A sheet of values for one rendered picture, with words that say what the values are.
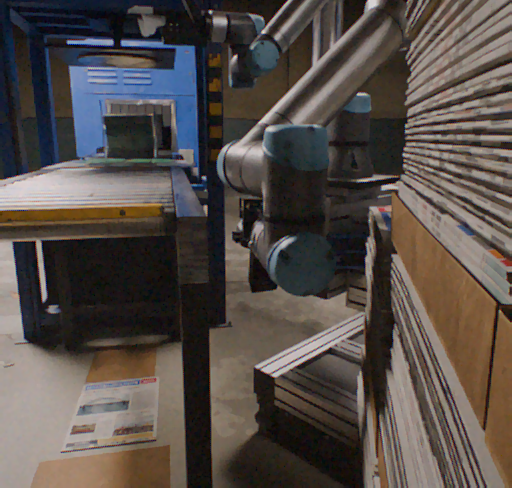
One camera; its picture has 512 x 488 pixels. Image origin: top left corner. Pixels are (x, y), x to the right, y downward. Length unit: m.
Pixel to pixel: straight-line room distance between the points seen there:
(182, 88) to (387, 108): 6.97
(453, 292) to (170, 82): 4.28
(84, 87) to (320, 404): 3.71
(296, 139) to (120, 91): 3.98
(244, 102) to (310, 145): 9.22
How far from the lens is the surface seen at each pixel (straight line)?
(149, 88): 4.42
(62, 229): 0.83
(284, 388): 1.40
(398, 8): 0.75
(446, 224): 0.23
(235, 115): 9.66
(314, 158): 0.50
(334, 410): 1.28
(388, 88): 10.76
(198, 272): 0.77
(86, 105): 4.46
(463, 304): 0.18
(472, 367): 0.18
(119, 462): 1.51
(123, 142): 2.85
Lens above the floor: 0.93
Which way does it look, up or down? 13 degrees down
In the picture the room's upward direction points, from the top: straight up
